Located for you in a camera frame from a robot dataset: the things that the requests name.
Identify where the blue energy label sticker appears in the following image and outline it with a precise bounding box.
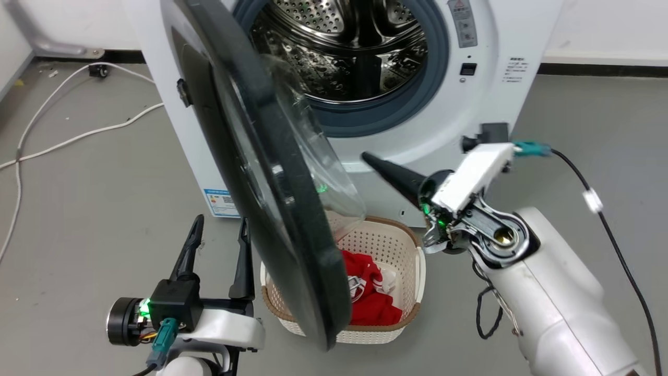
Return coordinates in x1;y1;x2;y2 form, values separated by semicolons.
203;189;241;218

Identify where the black baseboard strip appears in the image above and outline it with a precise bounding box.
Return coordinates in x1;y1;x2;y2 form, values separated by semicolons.
538;62;668;79

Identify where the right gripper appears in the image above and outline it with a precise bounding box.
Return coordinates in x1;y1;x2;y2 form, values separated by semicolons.
362;144;530;261

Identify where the teal right cable connector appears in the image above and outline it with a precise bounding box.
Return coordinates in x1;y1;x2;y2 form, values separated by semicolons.
513;140;552;157

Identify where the red garment with white print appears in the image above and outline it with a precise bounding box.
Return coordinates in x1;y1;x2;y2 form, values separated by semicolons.
340;250;403;327

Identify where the cream perforated laundry basket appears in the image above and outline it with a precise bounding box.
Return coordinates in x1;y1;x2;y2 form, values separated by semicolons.
260;215;426;345

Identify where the grey rubber door gasket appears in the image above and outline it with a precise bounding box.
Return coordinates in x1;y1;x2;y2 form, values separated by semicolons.
232;0;450;139

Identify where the white front-load washing machine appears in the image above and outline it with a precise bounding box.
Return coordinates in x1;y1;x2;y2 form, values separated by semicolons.
121;0;564;228

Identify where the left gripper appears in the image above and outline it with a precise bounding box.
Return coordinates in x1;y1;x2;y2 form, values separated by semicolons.
107;215;266;349

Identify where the grey warning sticker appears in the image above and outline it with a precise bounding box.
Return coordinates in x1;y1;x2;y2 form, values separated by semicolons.
447;0;479;49

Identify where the teal cable connector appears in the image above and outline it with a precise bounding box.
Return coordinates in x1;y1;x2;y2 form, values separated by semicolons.
513;140;552;157
146;319;179;369

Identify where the white floor cable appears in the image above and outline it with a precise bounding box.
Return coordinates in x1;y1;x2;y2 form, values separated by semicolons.
0;62;156;263
0;102;165;171

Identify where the long black cable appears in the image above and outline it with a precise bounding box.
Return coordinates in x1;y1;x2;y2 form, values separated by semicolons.
551;149;662;376

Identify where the perforated steel washer drum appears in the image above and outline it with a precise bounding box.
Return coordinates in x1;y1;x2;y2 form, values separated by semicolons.
249;0;428;104

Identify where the dark round washing machine door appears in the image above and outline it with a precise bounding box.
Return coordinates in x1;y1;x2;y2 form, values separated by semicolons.
159;0;367;351

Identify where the teal left cable connector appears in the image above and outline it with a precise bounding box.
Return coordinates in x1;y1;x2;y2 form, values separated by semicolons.
146;319;179;369

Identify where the short black looped cable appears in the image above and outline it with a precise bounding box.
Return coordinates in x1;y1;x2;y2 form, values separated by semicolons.
472;260;505;340

